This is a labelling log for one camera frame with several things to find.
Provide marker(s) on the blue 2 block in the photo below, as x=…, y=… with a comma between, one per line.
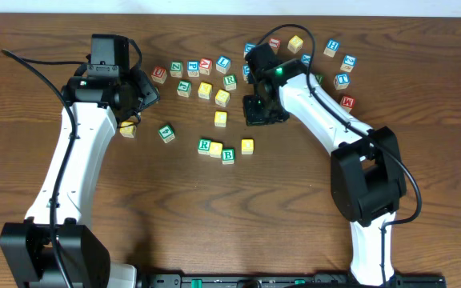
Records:
x=348, y=63

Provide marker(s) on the red A block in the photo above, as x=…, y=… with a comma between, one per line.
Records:
x=205, y=66

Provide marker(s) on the red M block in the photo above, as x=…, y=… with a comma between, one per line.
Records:
x=347, y=103

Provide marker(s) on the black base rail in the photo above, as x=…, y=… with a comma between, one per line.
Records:
x=331, y=280

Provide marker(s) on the red I block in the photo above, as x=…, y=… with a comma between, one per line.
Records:
x=274, y=44

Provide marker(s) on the blue P block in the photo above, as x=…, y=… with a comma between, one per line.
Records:
x=192, y=68

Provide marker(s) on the yellow S block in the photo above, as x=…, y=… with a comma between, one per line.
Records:
x=222, y=98

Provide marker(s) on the blue D block lower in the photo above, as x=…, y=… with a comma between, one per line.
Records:
x=246, y=72

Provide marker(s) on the blue d block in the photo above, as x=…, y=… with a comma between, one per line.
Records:
x=246, y=72
x=248, y=48

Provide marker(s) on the green r block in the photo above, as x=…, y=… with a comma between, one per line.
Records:
x=230, y=82
x=204, y=146

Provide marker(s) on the blue T block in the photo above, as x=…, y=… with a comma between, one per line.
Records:
x=341, y=81

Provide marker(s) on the green J block left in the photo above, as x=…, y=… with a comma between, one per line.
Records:
x=184, y=88

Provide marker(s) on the yellow block top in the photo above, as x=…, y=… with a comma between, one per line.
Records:
x=295, y=44

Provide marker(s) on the yellow C block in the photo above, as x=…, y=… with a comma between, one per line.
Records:
x=220, y=118

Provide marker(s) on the red U block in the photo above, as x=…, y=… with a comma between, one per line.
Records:
x=159, y=74

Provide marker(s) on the blue D block upper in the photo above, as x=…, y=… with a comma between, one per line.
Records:
x=248, y=48

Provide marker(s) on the yellow K block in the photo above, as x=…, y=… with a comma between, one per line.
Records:
x=205, y=90

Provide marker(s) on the green B block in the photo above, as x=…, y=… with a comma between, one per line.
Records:
x=228, y=156

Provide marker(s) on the green Z block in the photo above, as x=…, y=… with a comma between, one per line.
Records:
x=176, y=69

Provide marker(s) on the green 4 block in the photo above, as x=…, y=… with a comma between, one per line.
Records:
x=166, y=133

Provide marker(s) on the blue L block upper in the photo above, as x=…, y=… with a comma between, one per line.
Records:
x=223, y=64

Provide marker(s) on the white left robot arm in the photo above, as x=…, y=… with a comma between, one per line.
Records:
x=54, y=246

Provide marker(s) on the yellow O block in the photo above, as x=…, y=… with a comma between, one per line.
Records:
x=215, y=150

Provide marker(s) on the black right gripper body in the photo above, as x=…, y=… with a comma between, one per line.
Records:
x=258, y=110

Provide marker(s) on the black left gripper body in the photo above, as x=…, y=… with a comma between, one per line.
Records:
x=143, y=94

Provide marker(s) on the blue H block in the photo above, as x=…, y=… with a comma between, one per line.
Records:
x=331, y=48

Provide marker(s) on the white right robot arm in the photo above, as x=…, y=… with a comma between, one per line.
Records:
x=366, y=182

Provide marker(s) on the green N block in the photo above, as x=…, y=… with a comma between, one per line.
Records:
x=319, y=78

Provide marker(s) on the blue X block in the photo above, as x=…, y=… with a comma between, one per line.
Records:
x=306, y=59

